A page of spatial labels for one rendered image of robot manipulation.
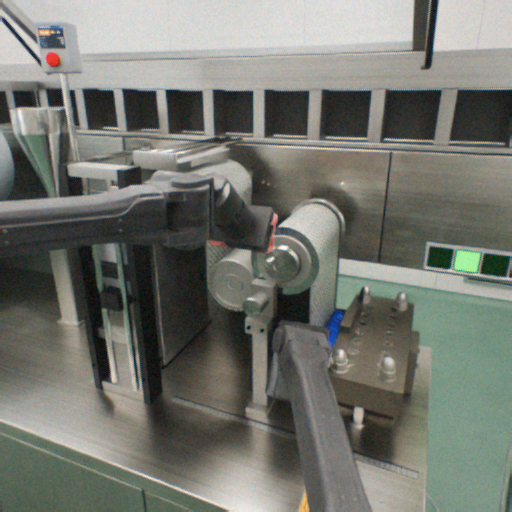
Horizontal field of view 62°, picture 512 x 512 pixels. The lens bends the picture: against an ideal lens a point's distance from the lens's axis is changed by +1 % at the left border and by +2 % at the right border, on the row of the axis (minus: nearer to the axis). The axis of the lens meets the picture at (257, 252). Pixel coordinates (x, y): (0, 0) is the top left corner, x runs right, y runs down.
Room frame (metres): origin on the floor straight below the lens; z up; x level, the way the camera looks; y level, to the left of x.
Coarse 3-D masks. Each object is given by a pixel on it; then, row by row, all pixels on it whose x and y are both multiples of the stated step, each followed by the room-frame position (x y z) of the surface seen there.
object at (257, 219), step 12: (240, 216) 0.58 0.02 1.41; (252, 216) 0.62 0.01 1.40; (264, 216) 0.62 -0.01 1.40; (216, 228) 0.63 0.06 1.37; (228, 228) 0.58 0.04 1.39; (240, 228) 0.59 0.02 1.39; (252, 228) 0.61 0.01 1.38; (264, 228) 0.61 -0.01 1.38; (216, 240) 0.62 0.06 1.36; (228, 240) 0.61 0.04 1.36; (240, 240) 0.61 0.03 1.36; (252, 240) 0.60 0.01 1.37; (264, 240) 0.60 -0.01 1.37
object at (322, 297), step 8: (336, 256) 0.98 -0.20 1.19; (336, 264) 0.99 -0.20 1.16; (328, 272) 0.90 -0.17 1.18; (320, 280) 0.83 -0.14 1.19; (328, 280) 0.91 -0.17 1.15; (320, 288) 0.84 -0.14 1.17; (328, 288) 0.91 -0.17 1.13; (312, 296) 0.78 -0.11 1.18; (320, 296) 0.84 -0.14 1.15; (328, 296) 0.92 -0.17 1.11; (312, 304) 0.78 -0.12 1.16; (320, 304) 0.84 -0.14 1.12; (328, 304) 0.93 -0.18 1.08; (312, 312) 0.78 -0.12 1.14; (320, 312) 0.85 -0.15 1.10; (328, 312) 0.93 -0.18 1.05; (312, 320) 0.78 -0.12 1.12; (320, 320) 0.85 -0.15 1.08; (328, 320) 0.93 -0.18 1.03
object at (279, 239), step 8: (280, 240) 0.79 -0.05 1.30; (288, 240) 0.78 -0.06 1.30; (296, 240) 0.78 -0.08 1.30; (296, 248) 0.78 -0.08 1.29; (304, 248) 0.77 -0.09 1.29; (264, 256) 0.80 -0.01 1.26; (304, 256) 0.77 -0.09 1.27; (304, 264) 0.77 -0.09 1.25; (264, 272) 0.80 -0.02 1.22; (304, 272) 0.77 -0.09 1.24; (272, 280) 0.80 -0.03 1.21; (296, 280) 0.78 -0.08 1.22; (304, 280) 0.77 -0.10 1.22
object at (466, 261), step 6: (462, 252) 0.96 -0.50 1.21; (468, 252) 0.95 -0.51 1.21; (456, 258) 0.96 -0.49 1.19; (462, 258) 0.96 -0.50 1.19; (468, 258) 0.95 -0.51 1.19; (474, 258) 0.95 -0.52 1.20; (456, 264) 0.96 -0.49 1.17; (462, 264) 0.96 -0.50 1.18; (468, 264) 0.95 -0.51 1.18; (474, 264) 0.95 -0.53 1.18; (468, 270) 0.95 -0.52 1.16; (474, 270) 0.95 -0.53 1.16
